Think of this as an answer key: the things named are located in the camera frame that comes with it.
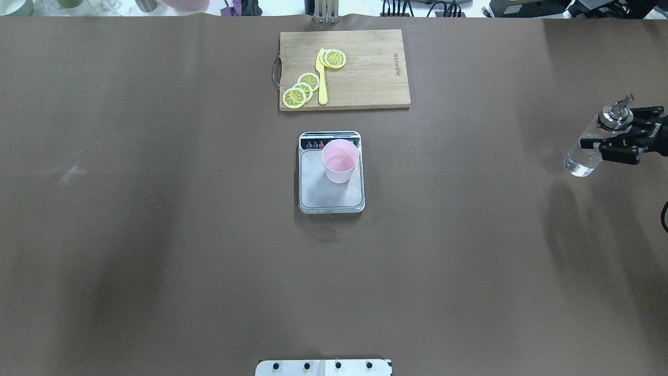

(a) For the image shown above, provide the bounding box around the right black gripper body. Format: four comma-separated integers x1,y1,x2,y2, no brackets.
599,105,667,165

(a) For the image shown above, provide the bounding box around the clear glass sauce bottle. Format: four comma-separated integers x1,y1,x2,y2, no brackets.
564,92,634,178

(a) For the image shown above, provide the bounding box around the pink plastic cup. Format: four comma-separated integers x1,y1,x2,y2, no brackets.
321,139,360,184

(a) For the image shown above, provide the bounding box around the silver kitchen scale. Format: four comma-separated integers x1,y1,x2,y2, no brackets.
297,131,365,215

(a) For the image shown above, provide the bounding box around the bamboo cutting board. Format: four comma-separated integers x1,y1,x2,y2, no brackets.
279,29,411,111

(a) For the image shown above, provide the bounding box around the lemon slice single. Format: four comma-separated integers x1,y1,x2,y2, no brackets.
320,49,348,69

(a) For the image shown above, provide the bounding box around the yellow plastic knife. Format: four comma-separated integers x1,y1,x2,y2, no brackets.
315,48,328,105

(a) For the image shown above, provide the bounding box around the lemon slice near knife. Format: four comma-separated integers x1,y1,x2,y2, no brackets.
297,72,320,91

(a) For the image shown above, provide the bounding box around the lemon slice middle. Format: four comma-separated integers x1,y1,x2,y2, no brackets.
293,83,313,103

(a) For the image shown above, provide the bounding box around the lemon slice end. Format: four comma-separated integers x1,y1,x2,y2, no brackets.
282,87,309,109

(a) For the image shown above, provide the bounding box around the aluminium frame post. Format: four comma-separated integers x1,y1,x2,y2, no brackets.
313,0,340,25

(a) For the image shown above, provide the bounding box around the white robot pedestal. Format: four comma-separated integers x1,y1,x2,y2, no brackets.
255,359,394,375

